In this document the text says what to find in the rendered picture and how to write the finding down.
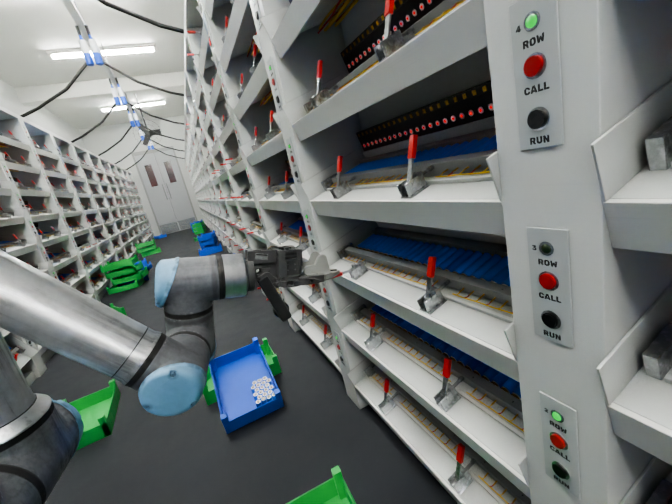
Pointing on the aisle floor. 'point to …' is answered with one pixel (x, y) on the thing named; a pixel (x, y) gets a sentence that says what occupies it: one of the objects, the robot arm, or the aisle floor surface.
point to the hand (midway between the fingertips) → (333, 274)
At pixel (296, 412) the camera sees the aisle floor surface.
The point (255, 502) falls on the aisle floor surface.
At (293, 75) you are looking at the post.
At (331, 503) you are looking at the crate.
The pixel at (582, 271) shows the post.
